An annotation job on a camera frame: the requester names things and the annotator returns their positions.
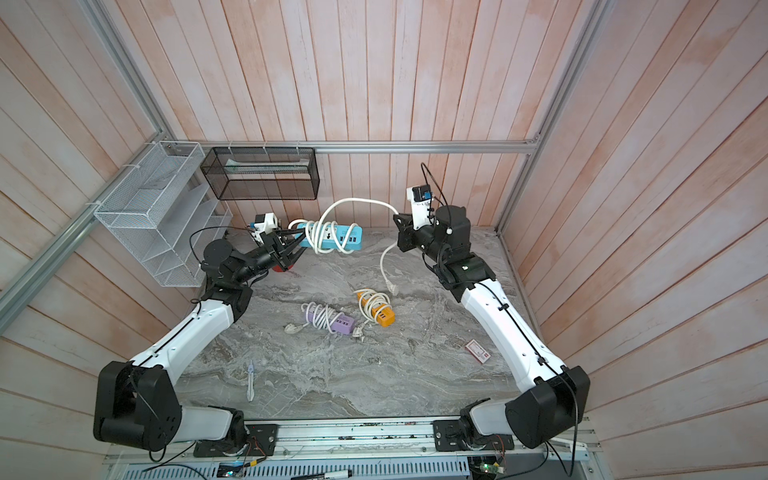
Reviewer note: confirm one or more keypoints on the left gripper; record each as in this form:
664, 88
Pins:
281, 250

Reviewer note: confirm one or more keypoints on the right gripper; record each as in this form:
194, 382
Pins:
407, 231

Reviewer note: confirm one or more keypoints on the teal power strip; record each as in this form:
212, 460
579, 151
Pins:
333, 237

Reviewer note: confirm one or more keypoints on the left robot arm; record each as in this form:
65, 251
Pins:
136, 401

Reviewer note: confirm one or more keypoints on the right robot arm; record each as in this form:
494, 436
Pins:
552, 397

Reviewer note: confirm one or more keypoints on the orange power strip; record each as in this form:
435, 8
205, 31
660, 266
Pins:
375, 307

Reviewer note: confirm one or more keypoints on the purple power strip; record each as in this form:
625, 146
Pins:
325, 317

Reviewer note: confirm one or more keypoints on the red pencil cup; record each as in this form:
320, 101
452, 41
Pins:
281, 268

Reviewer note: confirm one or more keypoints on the black mesh basket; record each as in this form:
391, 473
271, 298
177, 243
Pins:
262, 173

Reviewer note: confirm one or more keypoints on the pink white card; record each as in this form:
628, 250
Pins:
478, 351

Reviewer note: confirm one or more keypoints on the black marker pen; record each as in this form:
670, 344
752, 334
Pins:
330, 475

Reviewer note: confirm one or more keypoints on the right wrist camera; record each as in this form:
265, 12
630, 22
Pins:
420, 198

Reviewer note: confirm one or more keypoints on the horizontal aluminium wall rail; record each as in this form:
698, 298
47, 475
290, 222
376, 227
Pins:
389, 146

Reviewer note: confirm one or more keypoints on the white wire mesh shelf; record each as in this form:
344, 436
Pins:
163, 217

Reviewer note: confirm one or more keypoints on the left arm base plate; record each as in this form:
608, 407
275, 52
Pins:
245, 440

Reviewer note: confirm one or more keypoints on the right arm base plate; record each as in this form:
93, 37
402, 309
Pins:
459, 435

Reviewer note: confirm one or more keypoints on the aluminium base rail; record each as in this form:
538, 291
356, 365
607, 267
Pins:
372, 448

